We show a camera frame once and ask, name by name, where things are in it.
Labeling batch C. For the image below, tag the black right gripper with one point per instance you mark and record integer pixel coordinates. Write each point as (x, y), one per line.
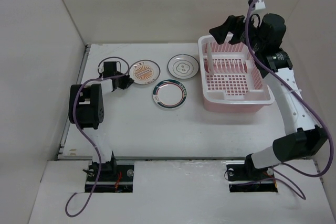
(233, 22)

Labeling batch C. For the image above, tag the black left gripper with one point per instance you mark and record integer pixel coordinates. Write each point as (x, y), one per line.
(127, 82)

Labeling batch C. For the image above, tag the orange sunburst plate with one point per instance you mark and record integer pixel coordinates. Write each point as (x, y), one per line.
(210, 59)
(144, 72)

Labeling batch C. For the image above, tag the white plate green rim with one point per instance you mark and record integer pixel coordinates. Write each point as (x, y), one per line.
(169, 94)

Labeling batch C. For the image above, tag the white plate black rim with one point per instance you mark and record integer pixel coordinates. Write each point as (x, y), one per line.
(183, 66)

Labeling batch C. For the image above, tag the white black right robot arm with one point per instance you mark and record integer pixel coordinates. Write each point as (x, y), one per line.
(305, 131)

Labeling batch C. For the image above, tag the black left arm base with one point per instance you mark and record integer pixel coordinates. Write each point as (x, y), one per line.
(118, 181)

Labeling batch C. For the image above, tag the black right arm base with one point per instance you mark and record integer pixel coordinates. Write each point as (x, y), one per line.
(242, 180)

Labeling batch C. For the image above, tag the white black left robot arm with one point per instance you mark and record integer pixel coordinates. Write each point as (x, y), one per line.
(86, 111)

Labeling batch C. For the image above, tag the pink white dish rack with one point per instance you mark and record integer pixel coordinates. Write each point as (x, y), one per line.
(236, 85)

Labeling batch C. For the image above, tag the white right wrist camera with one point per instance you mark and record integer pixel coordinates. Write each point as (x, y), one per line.
(257, 5)

